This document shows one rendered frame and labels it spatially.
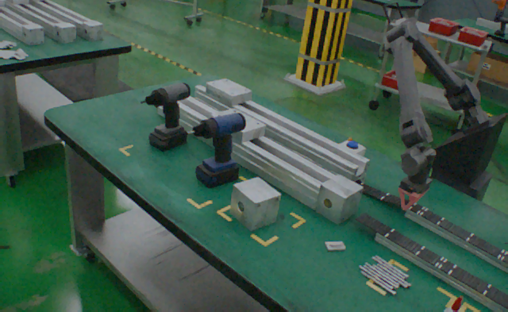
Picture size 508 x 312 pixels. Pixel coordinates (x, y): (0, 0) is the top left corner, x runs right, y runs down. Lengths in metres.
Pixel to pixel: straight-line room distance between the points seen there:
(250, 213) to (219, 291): 0.69
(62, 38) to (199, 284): 1.62
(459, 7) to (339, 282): 8.29
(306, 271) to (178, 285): 0.81
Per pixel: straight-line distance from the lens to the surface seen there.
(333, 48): 4.74
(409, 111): 1.43
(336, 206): 1.34
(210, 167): 1.40
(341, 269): 1.21
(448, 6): 9.29
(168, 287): 1.87
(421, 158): 1.36
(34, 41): 2.79
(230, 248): 1.20
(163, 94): 1.52
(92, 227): 2.17
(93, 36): 2.85
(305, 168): 1.46
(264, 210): 1.25
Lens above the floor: 1.55
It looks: 27 degrees down
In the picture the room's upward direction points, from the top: 9 degrees clockwise
